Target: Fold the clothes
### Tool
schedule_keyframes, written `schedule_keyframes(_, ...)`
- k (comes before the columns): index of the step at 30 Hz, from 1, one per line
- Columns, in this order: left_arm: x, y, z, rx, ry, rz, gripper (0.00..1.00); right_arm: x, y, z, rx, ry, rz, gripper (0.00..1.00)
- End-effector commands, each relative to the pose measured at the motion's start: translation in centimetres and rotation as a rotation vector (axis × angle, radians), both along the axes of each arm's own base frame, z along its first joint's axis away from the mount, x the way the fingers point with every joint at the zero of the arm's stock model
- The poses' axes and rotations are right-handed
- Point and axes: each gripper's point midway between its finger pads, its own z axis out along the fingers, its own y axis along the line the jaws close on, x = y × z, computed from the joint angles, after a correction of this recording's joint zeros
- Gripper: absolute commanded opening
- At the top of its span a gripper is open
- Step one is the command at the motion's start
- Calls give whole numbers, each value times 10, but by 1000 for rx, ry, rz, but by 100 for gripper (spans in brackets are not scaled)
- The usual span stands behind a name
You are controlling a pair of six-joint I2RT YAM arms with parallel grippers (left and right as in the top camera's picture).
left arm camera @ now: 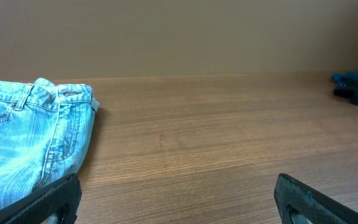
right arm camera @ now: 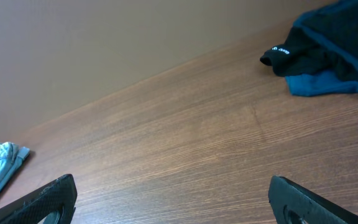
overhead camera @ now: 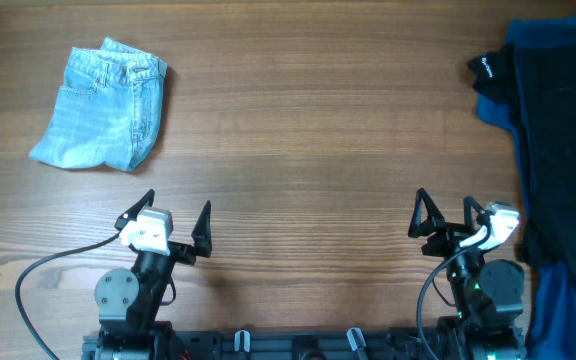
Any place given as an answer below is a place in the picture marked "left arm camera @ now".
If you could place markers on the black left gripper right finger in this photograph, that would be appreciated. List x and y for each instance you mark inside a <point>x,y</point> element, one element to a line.
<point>299,203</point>

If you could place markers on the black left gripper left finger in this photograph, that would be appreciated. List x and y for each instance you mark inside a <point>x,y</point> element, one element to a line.
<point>60,198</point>

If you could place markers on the folded light blue jeans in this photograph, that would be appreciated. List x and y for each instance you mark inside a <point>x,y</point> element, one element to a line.
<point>45,132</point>

